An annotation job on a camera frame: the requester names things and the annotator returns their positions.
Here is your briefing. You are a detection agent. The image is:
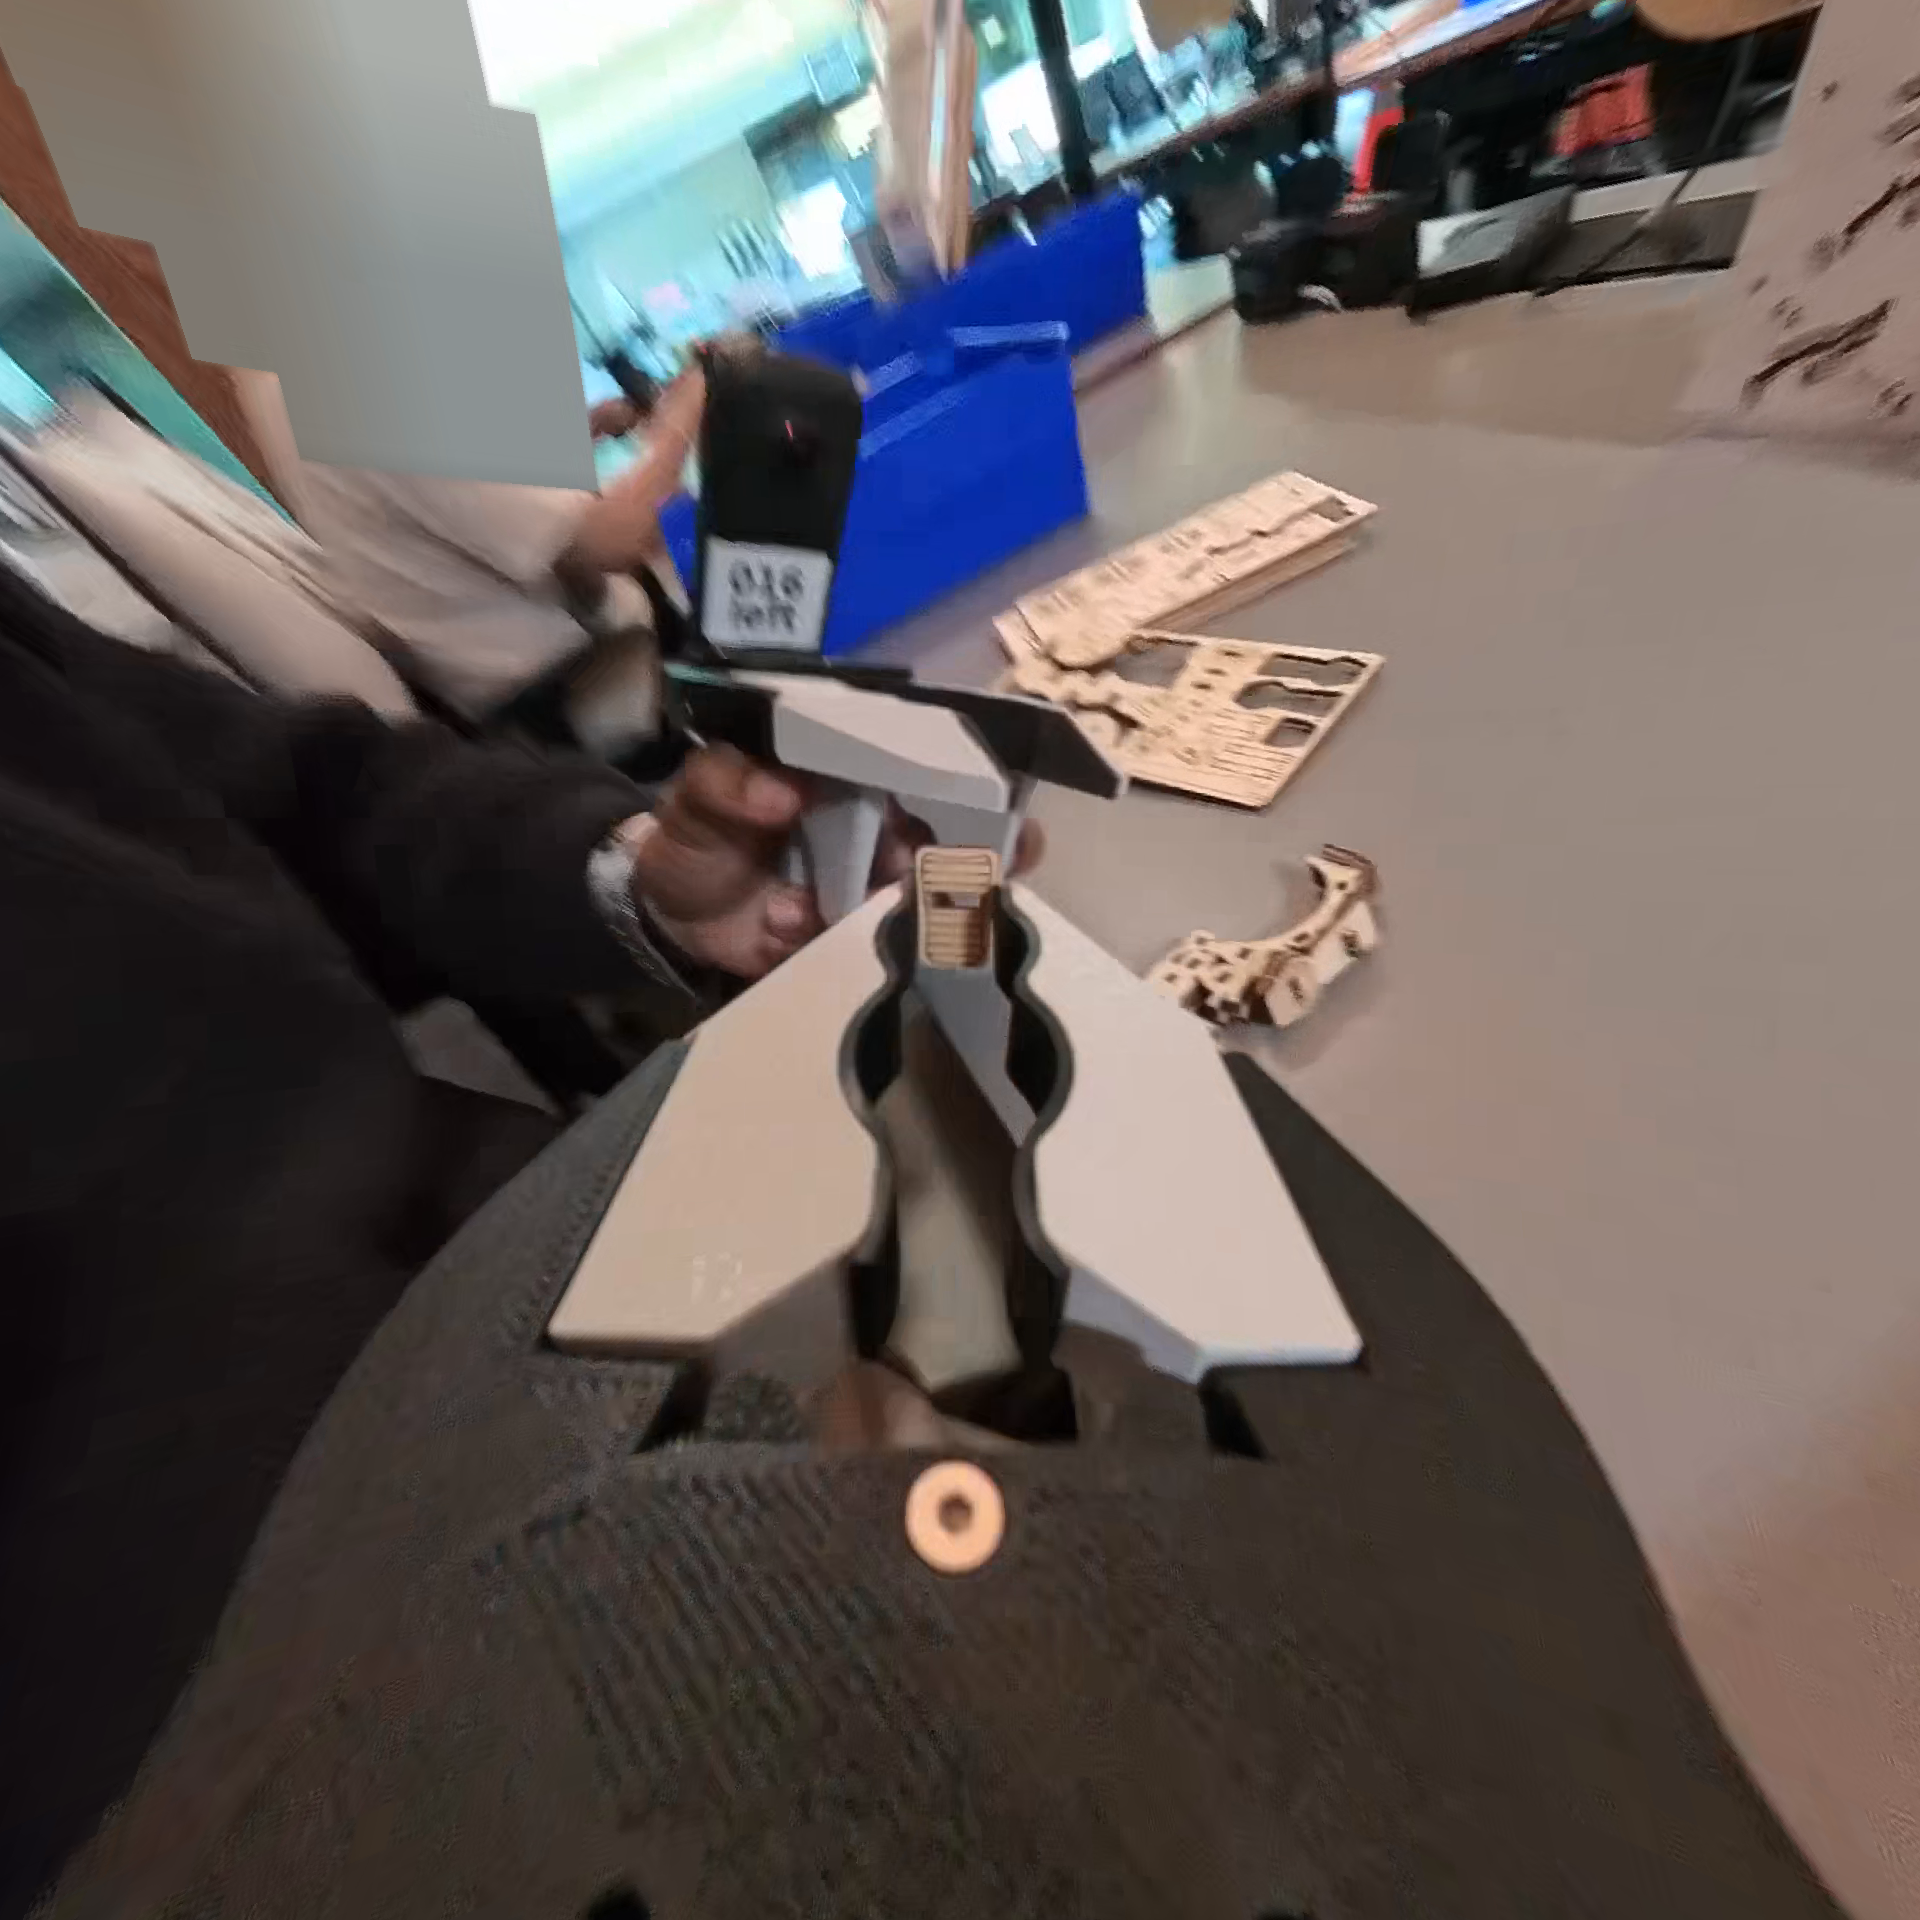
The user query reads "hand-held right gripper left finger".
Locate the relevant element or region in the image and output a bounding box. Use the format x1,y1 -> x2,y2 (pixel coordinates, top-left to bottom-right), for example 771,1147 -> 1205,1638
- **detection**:
546,880 -> 922,1368

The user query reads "stack of wooden parts sheets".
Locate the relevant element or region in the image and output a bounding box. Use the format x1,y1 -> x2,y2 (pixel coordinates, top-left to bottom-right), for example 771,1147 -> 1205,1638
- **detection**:
993,468 -> 1378,662

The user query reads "wooden parts sheet with cutouts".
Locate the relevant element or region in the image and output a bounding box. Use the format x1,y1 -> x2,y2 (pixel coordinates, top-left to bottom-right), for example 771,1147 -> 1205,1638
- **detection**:
997,630 -> 1385,811

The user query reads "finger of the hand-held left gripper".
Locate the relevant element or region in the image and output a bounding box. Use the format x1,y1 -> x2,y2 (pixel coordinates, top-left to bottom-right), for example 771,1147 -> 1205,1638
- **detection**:
768,693 -> 1051,921
873,965 -> 1040,1395

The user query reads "white instruction booklet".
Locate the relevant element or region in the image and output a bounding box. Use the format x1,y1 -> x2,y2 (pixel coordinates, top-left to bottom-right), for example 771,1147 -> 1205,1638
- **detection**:
1681,0 -> 1920,482

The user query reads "wooden model assembly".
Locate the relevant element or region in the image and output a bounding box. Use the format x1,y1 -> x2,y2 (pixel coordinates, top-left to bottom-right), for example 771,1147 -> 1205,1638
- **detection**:
1147,849 -> 1382,1034

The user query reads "silver wristwatch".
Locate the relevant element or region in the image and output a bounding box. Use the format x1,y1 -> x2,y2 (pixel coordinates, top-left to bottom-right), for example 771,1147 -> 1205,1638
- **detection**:
588,814 -> 665,963

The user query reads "person's left hand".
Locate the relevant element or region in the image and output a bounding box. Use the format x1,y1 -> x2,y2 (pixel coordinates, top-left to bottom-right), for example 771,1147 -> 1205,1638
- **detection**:
634,748 -> 825,985

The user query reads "grey desk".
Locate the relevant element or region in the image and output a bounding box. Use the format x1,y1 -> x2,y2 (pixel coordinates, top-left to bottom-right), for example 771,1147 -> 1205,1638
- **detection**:
840,257 -> 1920,1920

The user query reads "person's left forearm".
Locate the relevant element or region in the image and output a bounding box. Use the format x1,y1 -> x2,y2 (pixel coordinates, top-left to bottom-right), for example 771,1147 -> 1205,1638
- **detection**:
0,569 -> 707,1144

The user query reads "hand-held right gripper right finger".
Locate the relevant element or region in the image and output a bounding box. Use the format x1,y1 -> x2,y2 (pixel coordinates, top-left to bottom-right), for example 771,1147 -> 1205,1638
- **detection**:
994,883 -> 1366,1382

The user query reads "small slotted wooden piece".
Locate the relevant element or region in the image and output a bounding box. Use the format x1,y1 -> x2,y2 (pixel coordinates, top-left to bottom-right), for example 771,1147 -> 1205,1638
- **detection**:
912,843 -> 1001,970

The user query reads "blue plastic bin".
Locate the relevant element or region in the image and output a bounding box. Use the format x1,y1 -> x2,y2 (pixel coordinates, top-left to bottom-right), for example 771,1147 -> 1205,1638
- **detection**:
660,322 -> 1091,656
779,187 -> 1150,395

